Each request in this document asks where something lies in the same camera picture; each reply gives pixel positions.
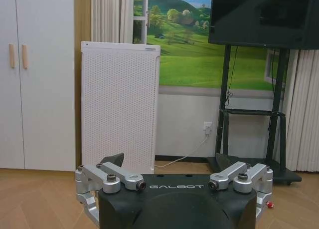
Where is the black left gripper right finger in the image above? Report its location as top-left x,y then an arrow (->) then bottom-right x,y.
208,153 -> 274,229

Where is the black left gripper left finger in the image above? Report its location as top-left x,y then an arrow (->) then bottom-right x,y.
75,153 -> 147,229

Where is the black television stand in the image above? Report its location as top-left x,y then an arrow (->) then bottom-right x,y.
207,44 -> 303,186

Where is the white perforated air purifier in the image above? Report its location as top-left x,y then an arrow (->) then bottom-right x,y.
80,41 -> 161,174

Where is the cream pleated curtain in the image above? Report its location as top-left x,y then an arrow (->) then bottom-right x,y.
90,0 -> 135,43
283,49 -> 319,173

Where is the white wardrobe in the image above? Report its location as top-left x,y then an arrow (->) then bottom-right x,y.
0,0 -> 76,171

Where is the green hills landscape poster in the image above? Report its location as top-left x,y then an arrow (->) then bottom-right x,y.
133,0 -> 287,91

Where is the black television screen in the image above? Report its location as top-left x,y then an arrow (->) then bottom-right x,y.
208,0 -> 319,50

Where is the white power cable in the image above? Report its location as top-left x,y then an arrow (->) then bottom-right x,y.
155,133 -> 209,168

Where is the black hanging television cable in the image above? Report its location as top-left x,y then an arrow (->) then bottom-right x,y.
225,45 -> 239,107

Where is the wooden wardrobe door handle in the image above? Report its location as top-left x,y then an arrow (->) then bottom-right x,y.
21,44 -> 28,70
8,43 -> 15,69

